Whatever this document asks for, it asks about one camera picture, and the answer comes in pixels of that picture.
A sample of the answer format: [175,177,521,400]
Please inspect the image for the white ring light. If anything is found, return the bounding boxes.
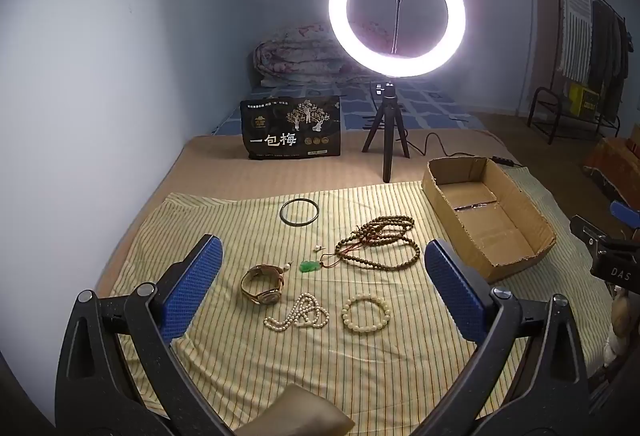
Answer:
[328,0,467,80]

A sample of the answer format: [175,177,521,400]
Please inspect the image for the cream bead bracelet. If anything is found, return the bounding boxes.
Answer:
[341,296,392,328]

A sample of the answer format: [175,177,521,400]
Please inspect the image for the tan rounded object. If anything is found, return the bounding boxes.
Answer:
[235,383,356,436]

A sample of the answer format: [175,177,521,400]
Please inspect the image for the striped hanging towel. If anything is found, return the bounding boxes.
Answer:
[557,0,593,80]

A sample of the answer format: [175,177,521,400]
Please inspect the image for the black printed snack bag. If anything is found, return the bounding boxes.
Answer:
[240,95,343,161]

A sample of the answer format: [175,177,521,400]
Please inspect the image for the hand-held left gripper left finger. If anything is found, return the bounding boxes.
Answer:
[55,233,224,436]

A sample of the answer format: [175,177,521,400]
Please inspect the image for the black metal shoe rack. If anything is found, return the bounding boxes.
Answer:
[527,86,621,144]

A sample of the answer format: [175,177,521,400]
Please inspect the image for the folded floral quilt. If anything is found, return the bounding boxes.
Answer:
[252,21,396,84]

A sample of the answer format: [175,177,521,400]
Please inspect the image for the cardboard box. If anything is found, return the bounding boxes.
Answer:
[421,156,557,284]

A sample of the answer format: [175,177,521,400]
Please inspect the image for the dark thin bangle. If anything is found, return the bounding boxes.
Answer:
[280,197,319,227]

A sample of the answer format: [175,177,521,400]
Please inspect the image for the black power cable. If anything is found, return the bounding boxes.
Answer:
[400,129,523,168]

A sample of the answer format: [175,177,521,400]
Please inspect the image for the blue patterned bed sheet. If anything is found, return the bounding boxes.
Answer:
[212,81,473,137]

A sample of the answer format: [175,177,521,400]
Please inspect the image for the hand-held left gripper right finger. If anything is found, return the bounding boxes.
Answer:
[424,239,594,436]

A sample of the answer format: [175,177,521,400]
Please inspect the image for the yellow striped cloth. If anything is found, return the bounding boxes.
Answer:
[107,166,621,436]

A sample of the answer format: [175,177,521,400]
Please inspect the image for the brown wooden bead necklace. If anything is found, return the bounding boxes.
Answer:
[334,215,422,273]

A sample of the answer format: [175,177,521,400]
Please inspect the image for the gold wrist watch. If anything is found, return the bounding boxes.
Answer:
[240,263,287,306]

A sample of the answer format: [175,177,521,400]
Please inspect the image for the green jade pendant red cord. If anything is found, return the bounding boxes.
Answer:
[299,252,351,276]

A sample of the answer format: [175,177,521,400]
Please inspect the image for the white pearl necklace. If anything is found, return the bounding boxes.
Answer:
[263,293,330,331]

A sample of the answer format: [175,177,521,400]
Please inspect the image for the yellow box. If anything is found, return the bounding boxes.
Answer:
[570,84,601,114]

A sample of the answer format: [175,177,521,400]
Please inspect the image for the black tripod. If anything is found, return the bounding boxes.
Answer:
[362,81,412,183]

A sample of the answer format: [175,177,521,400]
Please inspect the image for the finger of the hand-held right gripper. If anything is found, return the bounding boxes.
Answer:
[610,201,640,228]
[570,215,640,251]

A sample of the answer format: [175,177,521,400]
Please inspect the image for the dark hanging clothes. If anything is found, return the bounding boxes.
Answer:
[590,0,630,92]

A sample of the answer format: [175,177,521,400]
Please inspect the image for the brown carton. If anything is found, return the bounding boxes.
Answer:
[582,126,640,212]

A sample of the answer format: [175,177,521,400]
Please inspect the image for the person's right hand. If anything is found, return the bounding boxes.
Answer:
[612,290,640,337]

